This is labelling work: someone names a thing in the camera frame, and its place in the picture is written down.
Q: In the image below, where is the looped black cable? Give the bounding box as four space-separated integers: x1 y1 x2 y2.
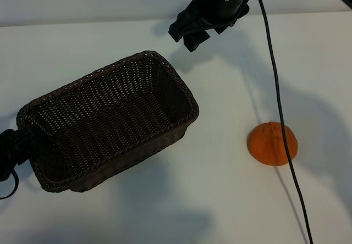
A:
0 169 19 200

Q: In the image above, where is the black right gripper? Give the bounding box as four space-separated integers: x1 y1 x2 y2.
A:
167 0 260 53

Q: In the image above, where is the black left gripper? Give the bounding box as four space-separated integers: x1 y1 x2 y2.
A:
0 128 36 183

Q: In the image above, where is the dark brown woven basket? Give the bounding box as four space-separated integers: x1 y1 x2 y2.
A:
15 50 200 194

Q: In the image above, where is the long black cable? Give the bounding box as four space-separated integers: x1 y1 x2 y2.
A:
254 0 314 244

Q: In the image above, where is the orange fruit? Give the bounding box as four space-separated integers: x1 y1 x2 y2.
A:
248 121 299 167

